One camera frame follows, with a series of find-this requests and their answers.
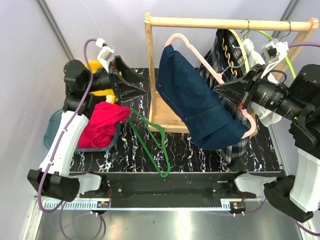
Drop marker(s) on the dark blue denim garment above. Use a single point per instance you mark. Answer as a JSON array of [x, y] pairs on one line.
[[210, 125]]

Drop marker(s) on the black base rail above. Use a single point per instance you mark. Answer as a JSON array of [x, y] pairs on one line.
[[177, 190]]

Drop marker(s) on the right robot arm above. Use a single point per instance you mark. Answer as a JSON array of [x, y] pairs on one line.
[[297, 196]]

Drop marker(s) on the plaid skirt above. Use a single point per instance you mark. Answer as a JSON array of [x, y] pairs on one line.
[[221, 60]]

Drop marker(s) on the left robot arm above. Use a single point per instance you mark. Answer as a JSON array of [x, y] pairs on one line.
[[52, 179]]

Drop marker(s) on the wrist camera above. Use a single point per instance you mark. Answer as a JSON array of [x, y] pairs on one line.
[[274, 51], [105, 53]]

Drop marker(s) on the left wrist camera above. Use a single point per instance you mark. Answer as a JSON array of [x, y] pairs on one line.
[[105, 53]]

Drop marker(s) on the cream wooden hanger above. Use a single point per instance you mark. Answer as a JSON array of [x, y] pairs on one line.
[[239, 54]]

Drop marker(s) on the lime green hanger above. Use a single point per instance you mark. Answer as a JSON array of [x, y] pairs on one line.
[[255, 58]]

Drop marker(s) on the clear blue plastic tub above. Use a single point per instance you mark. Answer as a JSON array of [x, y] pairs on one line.
[[56, 125]]

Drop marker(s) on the red t-shirt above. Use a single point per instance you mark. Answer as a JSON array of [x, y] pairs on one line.
[[102, 125]]

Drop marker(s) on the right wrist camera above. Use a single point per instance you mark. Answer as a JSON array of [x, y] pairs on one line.
[[274, 51]]

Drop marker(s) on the yellow plastic bin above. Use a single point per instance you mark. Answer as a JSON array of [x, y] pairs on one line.
[[101, 86]]

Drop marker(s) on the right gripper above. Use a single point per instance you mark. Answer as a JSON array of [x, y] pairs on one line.
[[247, 87]]

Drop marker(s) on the wooden clothes rack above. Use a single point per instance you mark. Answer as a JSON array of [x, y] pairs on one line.
[[159, 112]]

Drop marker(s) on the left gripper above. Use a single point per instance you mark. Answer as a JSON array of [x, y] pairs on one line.
[[127, 91]]

